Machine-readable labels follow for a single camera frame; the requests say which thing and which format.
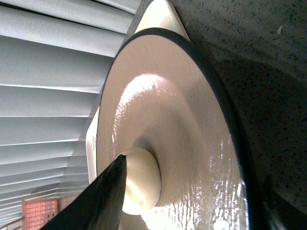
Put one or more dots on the brown plate with black rim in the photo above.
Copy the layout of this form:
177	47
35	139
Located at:
162	95

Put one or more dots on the white steamed bun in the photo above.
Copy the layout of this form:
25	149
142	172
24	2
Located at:
143	182

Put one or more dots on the grey pleated curtain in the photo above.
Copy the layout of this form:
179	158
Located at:
54	58

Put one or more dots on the orange perforated crate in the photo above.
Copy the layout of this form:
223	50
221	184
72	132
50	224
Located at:
38	212

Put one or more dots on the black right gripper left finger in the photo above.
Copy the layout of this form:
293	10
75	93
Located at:
99	206

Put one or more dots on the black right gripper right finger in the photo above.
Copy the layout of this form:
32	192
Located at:
284	197

